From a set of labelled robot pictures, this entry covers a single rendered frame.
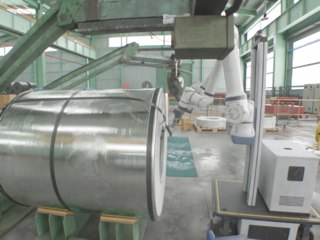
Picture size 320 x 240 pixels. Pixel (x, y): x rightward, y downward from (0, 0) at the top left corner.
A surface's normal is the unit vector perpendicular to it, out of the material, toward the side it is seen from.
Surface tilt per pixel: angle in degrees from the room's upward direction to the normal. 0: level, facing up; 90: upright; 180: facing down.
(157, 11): 90
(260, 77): 90
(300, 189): 90
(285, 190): 90
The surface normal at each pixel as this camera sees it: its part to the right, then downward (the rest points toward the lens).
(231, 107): -0.61, 0.16
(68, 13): -0.28, 0.14
